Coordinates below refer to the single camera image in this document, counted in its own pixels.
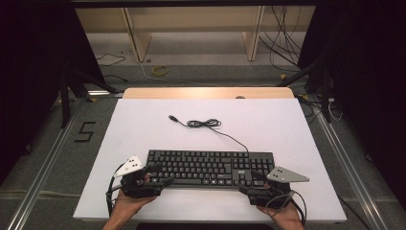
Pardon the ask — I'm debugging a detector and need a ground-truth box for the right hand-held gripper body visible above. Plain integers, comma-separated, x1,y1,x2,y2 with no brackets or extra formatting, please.
247,166,310,210

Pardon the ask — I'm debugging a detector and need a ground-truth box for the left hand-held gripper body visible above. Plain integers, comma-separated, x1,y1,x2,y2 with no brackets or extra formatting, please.
113,155,167,199

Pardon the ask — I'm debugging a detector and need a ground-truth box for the black computer keyboard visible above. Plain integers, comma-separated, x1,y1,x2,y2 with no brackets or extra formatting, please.
146,149,276,190

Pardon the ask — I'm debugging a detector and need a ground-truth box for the person's left hand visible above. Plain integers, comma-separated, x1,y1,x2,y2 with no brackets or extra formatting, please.
109,189,157,225

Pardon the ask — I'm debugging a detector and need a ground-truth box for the person's right hand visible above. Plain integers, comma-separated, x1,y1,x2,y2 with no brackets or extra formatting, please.
257,204,305,226

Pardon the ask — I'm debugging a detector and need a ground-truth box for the white board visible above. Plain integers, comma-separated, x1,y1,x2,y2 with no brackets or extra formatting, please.
72,97,348,223

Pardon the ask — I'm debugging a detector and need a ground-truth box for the light wooden table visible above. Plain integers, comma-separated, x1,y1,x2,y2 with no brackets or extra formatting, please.
123,86,295,100

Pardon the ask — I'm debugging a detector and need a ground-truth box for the yellow tape roll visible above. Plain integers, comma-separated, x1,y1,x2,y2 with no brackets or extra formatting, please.
151,64,169,78

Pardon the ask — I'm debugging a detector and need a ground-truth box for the black metal stand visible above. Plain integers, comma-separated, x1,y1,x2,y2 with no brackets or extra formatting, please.
277,53,333,125
58,66,120,129

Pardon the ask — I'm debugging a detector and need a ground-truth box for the black curtain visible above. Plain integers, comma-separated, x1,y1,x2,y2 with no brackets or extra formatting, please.
298,0,406,203
0,0,107,188

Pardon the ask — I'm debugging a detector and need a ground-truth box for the light wooden shelf unit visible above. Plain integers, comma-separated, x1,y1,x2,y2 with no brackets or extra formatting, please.
75,5,317,63

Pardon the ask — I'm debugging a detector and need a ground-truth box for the black keyboard cable with plug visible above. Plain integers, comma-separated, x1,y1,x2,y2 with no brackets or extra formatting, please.
168,114,250,153

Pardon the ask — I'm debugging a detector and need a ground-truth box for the long metal floor rail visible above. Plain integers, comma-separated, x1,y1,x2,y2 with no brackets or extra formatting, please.
310,102,389,230
6,99,84,230

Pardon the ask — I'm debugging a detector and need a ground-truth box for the tangle of floor cables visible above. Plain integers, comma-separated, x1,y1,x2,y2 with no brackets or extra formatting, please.
295,94,345,123

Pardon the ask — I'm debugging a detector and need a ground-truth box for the short metal rail piece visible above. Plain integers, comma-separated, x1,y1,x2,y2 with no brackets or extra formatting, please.
86,89,124,99

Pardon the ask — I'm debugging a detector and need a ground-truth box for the white floor cable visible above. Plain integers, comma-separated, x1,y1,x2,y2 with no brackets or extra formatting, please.
137,59,224,88

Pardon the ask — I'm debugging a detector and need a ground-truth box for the thin black floor cable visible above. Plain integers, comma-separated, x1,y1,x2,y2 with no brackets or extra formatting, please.
96,53,127,67
102,74,129,83

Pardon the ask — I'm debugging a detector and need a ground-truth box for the bundle of black hanging cables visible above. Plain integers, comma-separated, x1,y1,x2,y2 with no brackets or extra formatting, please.
258,5,305,73

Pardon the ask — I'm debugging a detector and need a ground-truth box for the black overhead frame bar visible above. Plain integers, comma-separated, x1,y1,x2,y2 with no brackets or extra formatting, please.
70,0,320,9

